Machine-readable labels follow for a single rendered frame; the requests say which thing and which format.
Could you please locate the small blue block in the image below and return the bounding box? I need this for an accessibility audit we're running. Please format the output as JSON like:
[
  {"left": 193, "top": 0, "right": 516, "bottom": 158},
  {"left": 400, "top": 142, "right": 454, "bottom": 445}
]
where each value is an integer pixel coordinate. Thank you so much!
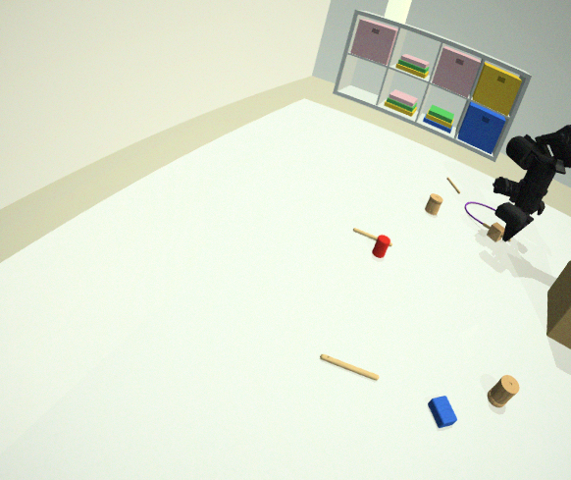
[{"left": 428, "top": 396, "right": 457, "bottom": 428}]

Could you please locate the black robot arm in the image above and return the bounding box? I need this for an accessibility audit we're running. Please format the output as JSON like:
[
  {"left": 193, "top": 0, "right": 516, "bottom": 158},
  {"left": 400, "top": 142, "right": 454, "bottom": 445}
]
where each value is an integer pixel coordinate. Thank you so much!
[{"left": 493, "top": 125, "right": 571, "bottom": 203}]

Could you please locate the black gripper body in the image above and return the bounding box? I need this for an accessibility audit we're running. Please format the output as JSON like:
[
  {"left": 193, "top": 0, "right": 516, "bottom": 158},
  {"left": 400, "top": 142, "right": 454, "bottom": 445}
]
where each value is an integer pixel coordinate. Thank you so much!
[{"left": 494, "top": 176, "right": 548, "bottom": 231}]

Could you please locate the brown wooden cylinder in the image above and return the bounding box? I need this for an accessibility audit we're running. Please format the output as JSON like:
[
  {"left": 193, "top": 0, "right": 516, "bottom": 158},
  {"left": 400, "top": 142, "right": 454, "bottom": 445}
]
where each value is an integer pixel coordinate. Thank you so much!
[{"left": 487, "top": 375, "right": 520, "bottom": 408}]

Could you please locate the tan wooden cylinder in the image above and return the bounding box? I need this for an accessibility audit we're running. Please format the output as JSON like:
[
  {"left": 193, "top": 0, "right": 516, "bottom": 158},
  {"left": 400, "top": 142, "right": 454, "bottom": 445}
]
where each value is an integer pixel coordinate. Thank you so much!
[{"left": 425, "top": 193, "right": 443, "bottom": 216}]

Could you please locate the red cylinder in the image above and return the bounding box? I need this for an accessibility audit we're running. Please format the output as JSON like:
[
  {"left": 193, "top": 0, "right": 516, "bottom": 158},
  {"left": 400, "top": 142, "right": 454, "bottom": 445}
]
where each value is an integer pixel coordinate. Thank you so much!
[{"left": 372, "top": 236, "right": 390, "bottom": 258}]

